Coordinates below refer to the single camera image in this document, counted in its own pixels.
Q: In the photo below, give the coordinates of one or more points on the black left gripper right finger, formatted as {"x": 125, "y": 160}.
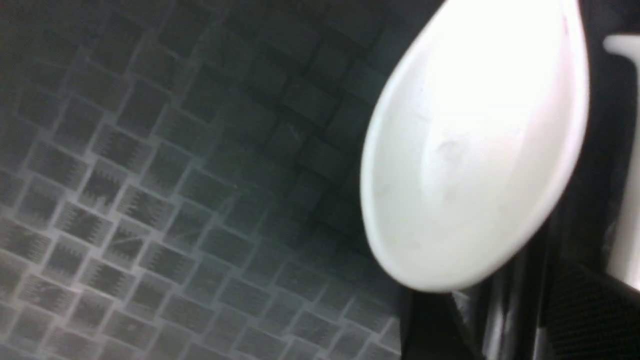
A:
{"x": 586, "y": 315}

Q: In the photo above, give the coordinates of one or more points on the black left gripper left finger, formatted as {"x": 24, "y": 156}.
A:
{"x": 432, "y": 328}

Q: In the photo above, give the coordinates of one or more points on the white spoon middle left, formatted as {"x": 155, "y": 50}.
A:
{"x": 474, "y": 139}

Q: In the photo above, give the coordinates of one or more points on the black plastic tray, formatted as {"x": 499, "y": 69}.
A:
{"x": 180, "y": 181}

